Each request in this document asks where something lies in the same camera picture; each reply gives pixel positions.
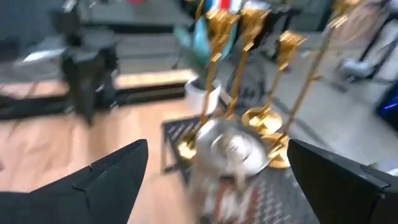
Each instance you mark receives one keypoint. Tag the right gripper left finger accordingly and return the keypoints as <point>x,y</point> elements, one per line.
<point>77,199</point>

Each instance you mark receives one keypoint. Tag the black perforated riser shelf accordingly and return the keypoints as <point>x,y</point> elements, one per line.
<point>174,130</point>

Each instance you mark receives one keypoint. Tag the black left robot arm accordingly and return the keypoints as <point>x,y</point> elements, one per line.
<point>77,28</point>

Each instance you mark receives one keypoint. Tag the silver candle tin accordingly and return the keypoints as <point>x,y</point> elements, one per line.
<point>230,149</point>

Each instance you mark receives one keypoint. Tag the tall brass candlestick holder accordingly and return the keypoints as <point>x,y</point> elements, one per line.
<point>278,155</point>

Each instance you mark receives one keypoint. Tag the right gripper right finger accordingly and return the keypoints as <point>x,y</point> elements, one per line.
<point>348,193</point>

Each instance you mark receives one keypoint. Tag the black aluminium table frame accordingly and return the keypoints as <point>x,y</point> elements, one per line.
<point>140,98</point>

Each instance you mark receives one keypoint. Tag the grey standing desk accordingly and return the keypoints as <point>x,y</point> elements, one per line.
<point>140,15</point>

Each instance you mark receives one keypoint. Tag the green plant in white pot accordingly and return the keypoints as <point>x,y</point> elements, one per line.
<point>200,96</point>

